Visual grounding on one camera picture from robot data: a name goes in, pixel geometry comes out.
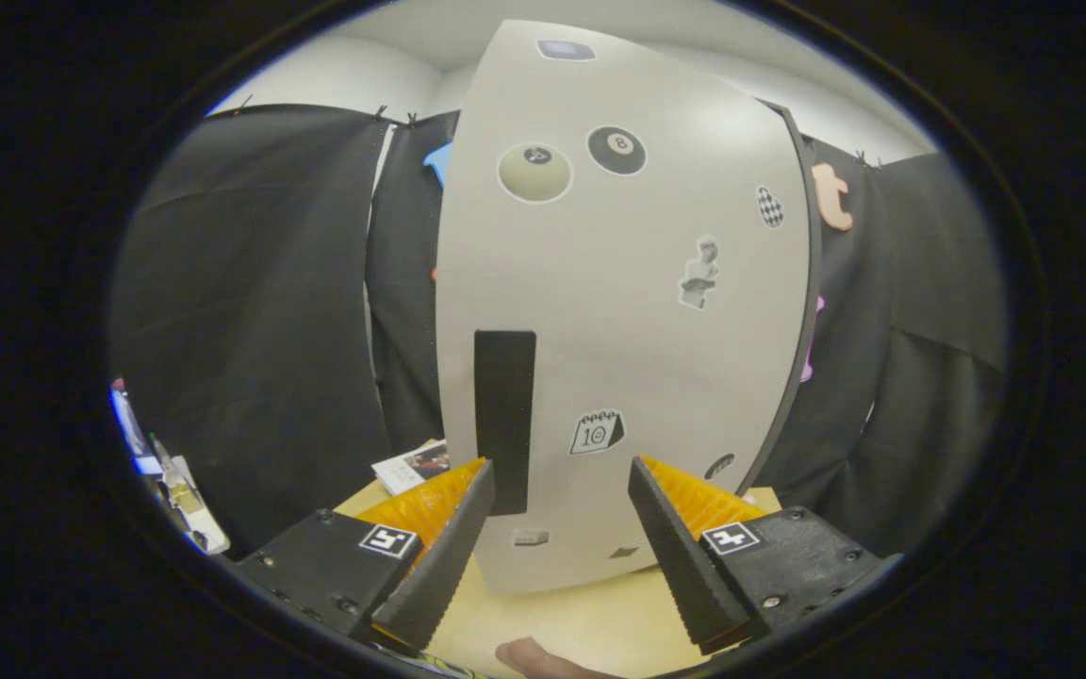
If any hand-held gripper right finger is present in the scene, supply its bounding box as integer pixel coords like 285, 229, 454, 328
628, 455, 904, 656

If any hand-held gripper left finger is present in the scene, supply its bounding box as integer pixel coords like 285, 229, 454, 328
237, 457, 497, 652

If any black cabinet door handle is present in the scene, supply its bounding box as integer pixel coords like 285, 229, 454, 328
473, 329, 537, 517

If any white book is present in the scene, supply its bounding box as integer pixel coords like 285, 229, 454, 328
371, 439, 452, 497

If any white tray of small items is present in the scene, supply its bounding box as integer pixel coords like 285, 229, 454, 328
147, 434, 231, 555

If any blue printed package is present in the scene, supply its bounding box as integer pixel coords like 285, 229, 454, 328
109, 377, 162, 477

